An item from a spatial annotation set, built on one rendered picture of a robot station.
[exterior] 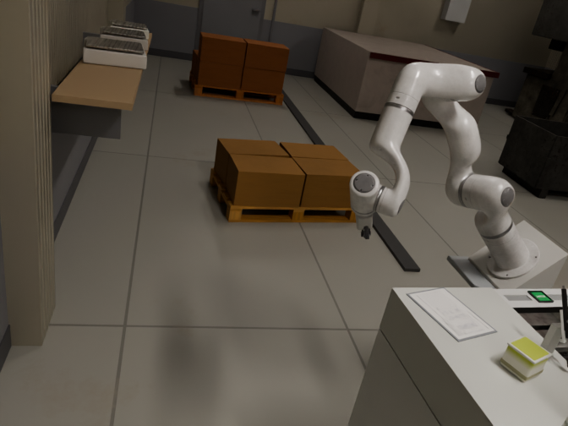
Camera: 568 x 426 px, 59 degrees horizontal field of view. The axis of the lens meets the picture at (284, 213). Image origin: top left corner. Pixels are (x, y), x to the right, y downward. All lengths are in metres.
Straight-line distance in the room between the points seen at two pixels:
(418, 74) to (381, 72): 5.93
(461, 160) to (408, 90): 0.35
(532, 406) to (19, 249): 1.92
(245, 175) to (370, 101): 4.16
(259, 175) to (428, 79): 2.27
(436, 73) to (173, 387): 1.69
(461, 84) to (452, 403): 0.87
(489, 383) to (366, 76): 6.37
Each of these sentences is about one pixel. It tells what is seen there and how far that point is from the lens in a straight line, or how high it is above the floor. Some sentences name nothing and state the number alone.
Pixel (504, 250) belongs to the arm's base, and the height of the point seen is 0.98.
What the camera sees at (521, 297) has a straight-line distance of 1.75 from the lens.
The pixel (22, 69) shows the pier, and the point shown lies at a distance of 2.06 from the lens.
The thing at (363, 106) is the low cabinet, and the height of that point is 0.18.
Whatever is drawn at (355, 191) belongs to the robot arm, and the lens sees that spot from 1.42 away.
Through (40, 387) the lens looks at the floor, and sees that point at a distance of 2.45.
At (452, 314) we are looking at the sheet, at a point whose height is 0.97.
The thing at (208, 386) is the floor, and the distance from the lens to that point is 2.43.
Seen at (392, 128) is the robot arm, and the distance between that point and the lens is 1.49.
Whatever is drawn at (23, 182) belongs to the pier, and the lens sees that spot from 2.21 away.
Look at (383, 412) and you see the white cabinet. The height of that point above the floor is 0.63.
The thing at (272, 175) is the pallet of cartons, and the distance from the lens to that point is 3.68.
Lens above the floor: 1.73
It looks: 25 degrees down
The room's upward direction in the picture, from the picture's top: 11 degrees clockwise
